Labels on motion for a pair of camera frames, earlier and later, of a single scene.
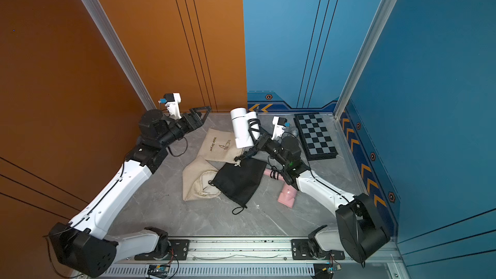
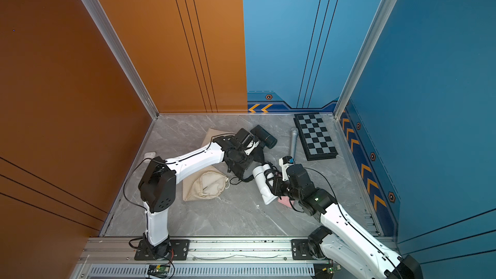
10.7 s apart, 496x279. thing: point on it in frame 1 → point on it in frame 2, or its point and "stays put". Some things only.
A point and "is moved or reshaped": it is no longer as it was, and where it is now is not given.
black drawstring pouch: x=239 y=181 is moved or reshaped
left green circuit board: x=160 y=270 stays put
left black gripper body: x=179 y=128 → x=244 y=155
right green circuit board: x=325 y=270 stays put
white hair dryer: x=240 y=119 → x=266 y=191
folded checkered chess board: x=318 y=142 stays put
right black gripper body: x=271 y=146 → x=287 y=188
